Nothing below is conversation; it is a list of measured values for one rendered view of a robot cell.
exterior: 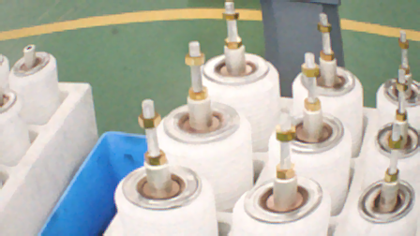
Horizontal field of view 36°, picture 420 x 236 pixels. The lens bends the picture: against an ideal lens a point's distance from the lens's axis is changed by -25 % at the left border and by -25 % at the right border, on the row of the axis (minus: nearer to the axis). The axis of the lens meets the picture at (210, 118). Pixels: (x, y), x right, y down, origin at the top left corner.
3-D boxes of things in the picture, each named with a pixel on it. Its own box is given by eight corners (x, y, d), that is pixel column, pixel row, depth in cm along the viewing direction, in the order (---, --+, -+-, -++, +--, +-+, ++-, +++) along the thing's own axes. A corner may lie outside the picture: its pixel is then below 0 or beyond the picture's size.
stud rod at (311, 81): (313, 125, 79) (309, 57, 75) (307, 122, 80) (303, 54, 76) (319, 121, 80) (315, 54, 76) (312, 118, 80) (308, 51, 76)
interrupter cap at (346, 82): (316, 64, 95) (316, 58, 94) (363, 79, 91) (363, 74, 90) (289, 88, 90) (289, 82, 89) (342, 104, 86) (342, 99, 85)
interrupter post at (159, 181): (165, 200, 73) (159, 170, 71) (143, 193, 74) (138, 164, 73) (178, 187, 75) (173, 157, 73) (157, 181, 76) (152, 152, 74)
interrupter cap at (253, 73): (189, 69, 95) (189, 64, 95) (246, 52, 98) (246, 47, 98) (225, 95, 89) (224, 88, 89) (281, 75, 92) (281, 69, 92)
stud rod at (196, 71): (196, 109, 84) (189, 41, 80) (205, 109, 84) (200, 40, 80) (194, 113, 83) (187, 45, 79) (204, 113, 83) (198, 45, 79)
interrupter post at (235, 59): (221, 71, 94) (218, 45, 93) (239, 65, 95) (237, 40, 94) (232, 79, 92) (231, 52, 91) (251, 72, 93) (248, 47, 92)
